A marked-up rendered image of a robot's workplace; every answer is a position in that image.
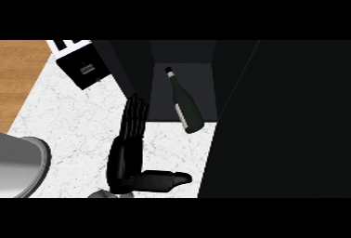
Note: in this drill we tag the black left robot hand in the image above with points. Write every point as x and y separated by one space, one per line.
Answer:
124 155

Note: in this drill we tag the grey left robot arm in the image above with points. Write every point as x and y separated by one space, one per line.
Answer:
107 195

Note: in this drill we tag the dark green wine bottle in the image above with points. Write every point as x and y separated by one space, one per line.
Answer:
188 109

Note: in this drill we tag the dark grey open cabinet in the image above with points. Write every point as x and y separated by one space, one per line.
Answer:
183 93

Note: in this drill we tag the grey metal sink basin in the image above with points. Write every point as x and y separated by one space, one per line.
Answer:
21 167

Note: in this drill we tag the black and white appliance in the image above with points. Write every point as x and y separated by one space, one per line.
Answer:
82 66

